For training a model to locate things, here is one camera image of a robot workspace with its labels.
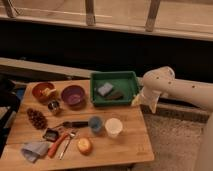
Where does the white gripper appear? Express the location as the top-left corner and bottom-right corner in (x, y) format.
(131, 87), (161, 113)

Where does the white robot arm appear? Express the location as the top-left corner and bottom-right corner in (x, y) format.
(131, 66), (213, 171)

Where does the dark brown object in bin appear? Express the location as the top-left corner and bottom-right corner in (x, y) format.
(106, 91), (123, 100)

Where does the green plastic bin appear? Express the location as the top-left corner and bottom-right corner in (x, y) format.
(90, 71), (140, 107)

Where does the blue sponge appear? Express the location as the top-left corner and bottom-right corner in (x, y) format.
(97, 82), (114, 96)

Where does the white cup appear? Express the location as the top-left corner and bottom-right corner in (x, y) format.
(105, 118), (123, 138)

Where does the blue cup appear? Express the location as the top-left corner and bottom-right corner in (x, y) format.
(88, 116), (103, 134)

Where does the purple bowl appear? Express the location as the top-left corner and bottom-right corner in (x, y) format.
(61, 85), (85, 107)

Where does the orange fruit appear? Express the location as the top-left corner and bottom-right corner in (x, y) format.
(77, 138), (93, 155)

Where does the silver spoon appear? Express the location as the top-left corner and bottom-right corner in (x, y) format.
(59, 131), (77, 160)

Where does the small metal cup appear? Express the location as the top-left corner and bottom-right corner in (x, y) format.
(48, 100), (61, 115)

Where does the yellow object in bowl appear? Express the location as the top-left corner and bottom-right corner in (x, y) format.
(41, 88), (56, 97)

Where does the small black tray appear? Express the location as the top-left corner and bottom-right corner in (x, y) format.
(43, 128), (59, 142)

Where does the orange bowl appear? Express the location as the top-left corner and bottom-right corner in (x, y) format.
(32, 82), (56, 103)

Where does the pine cone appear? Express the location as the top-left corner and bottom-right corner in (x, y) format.
(27, 108), (47, 130)

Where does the grey folded cloth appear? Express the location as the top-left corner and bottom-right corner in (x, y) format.
(21, 142), (49, 163)

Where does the orange handled utensil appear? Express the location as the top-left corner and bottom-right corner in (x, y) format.
(47, 132), (68, 158)

